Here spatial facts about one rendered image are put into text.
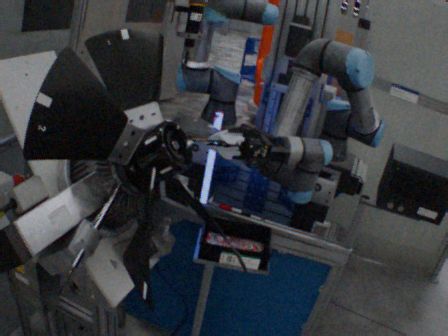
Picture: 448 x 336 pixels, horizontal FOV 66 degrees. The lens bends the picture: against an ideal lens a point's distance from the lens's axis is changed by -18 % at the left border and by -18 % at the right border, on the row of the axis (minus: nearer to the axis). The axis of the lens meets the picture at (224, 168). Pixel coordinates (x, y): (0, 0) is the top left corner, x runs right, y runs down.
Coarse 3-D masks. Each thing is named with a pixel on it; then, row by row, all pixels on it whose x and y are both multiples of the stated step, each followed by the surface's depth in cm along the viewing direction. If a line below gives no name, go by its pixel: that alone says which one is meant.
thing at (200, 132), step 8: (176, 120) 119; (184, 120) 120; (200, 120) 125; (184, 128) 113; (192, 128) 114; (200, 128) 116; (208, 128) 120; (216, 128) 124; (192, 136) 105; (200, 136) 108; (208, 136) 111
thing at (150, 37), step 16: (112, 32) 97; (128, 32) 99; (144, 32) 102; (96, 48) 94; (112, 48) 96; (128, 48) 97; (144, 48) 99; (160, 48) 102; (96, 64) 93; (112, 64) 95; (128, 64) 96; (144, 64) 98; (160, 64) 100; (112, 80) 94; (128, 80) 95; (144, 80) 96; (160, 80) 98; (112, 96) 94; (128, 96) 95; (144, 96) 96; (160, 96) 97
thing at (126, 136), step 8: (128, 128) 85; (136, 128) 86; (128, 136) 86; (136, 136) 87; (120, 144) 85; (136, 144) 88; (112, 152) 84; (120, 152) 86; (128, 152) 88; (112, 160) 85; (120, 160) 87; (128, 160) 88
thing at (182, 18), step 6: (180, 0) 86; (186, 0) 86; (174, 6) 89; (180, 6) 86; (186, 6) 86; (180, 12) 87; (186, 12) 87; (180, 18) 88; (186, 18) 88; (180, 24) 88; (180, 30) 89; (180, 36) 89; (186, 36) 88; (192, 36) 88; (198, 36) 89; (204, 36) 90
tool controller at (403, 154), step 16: (400, 144) 120; (400, 160) 112; (416, 160) 113; (432, 160) 115; (384, 176) 122; (400, 176) 114; (416, 176) 112; (432, 176) 110; (384, 192) 120; (400, 192) 117; (416, 192) 115; (432, 192) 112; (384, 208) 123; (400, 208) 118; (416, 208) 118; (432, 208) 115
